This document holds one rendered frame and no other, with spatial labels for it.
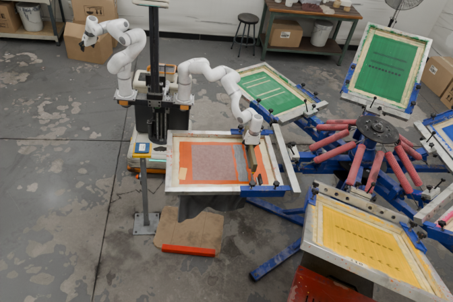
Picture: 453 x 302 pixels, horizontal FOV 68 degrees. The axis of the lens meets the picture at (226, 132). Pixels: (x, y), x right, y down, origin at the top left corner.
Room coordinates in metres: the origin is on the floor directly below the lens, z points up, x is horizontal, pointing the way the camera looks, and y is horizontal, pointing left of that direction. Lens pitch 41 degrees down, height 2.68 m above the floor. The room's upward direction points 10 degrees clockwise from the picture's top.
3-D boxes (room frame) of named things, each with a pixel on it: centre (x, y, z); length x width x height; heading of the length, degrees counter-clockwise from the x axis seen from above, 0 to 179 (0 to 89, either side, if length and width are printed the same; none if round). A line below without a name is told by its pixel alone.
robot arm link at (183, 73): (2.09, 0.36, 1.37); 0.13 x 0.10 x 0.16; 145
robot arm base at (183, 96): (2.10, 0.37, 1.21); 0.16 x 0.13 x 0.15; 9
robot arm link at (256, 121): (1.73, -0.16, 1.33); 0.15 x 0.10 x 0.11; 55
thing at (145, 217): (1.65, 0.57, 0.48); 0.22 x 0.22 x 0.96; 12
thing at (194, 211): (1.44, 0.01, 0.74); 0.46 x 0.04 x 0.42; 102
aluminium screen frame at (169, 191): (1.66, 0.00, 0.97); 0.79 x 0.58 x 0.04; 102
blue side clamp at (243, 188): (1.44, -0.30, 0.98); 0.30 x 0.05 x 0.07; 102
